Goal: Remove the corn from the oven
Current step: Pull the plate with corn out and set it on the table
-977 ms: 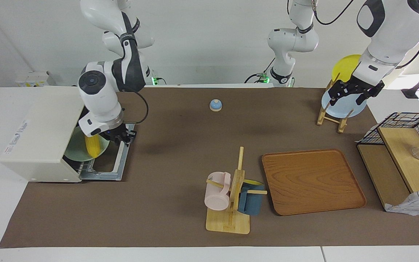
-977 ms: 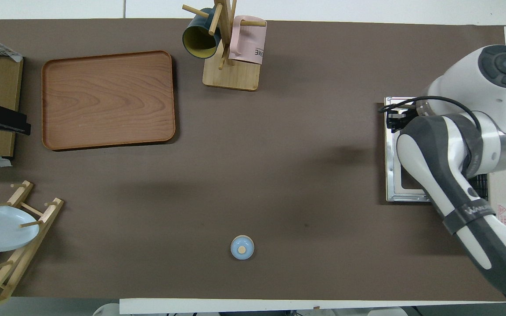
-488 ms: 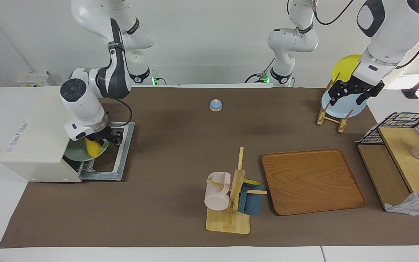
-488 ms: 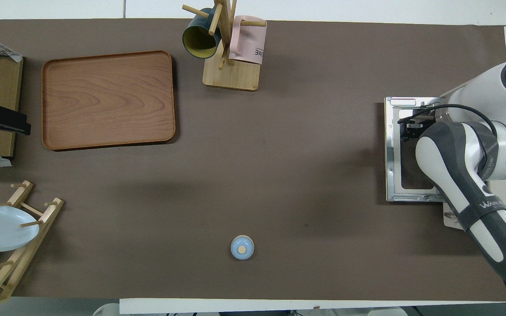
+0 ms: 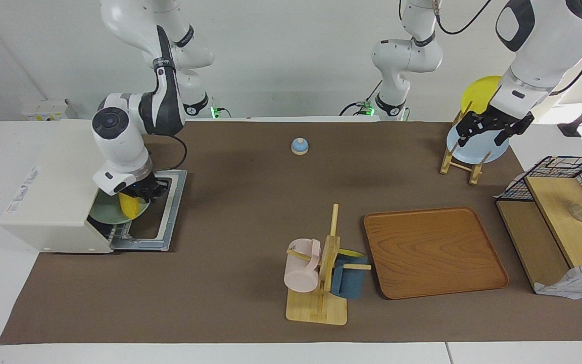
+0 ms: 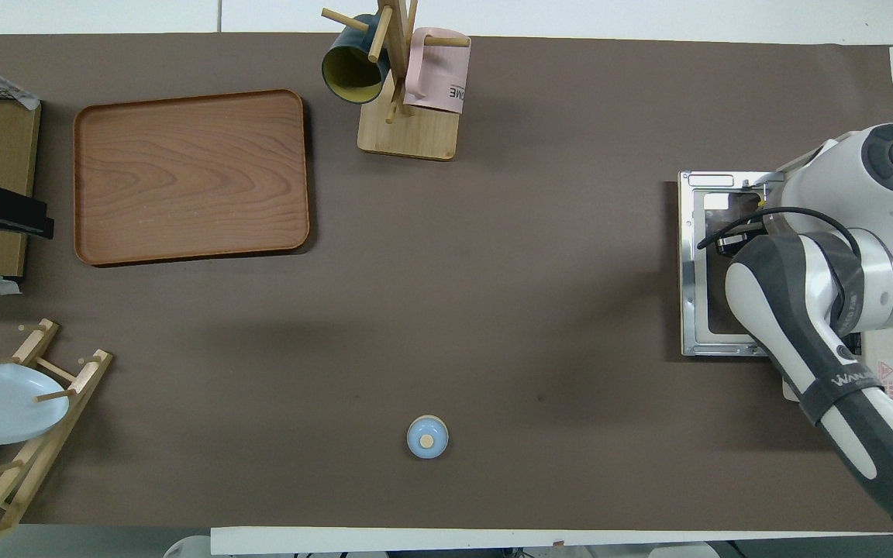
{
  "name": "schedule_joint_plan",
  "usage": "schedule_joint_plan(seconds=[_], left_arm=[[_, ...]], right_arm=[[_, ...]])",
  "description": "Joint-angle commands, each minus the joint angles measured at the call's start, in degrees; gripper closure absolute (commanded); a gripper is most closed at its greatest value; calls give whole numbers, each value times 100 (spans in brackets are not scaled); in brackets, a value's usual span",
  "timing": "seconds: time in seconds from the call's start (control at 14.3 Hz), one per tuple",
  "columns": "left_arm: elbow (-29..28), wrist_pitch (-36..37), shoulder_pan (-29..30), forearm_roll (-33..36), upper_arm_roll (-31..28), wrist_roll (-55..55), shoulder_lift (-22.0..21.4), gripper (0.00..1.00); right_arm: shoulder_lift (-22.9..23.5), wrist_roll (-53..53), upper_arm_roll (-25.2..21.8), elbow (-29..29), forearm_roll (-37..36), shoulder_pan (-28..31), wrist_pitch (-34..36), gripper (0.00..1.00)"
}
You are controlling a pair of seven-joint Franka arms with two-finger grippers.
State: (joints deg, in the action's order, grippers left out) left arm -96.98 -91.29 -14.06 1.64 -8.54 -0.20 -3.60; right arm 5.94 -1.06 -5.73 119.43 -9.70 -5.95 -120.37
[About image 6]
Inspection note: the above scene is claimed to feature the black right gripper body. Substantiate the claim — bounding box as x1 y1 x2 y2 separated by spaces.
714 220 770 259

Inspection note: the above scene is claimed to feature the wooden serving tray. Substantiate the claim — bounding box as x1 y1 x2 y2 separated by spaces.
73 88 312 268

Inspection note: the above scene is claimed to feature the wooden dish rack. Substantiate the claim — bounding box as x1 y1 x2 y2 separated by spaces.
0 318 114 553

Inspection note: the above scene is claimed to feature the brown table mat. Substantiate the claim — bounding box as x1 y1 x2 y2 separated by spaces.
0 33 893 536

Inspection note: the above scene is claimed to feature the pink mug with print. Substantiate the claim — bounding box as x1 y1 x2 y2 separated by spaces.
402 27 472 115

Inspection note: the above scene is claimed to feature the wooden mug tree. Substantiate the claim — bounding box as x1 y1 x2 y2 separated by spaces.
321 0 471 162

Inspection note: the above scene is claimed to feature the dark green mug yellow inside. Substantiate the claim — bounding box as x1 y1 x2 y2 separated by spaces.
321 14 391 105

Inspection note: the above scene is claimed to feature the white round object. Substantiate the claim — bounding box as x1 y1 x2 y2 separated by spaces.
164 535 212 558

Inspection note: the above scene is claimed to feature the blue jar with wooden knob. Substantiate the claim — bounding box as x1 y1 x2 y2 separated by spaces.
406 415 450 460

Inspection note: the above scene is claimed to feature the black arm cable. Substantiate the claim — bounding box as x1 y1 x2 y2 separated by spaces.
697 205 863 311

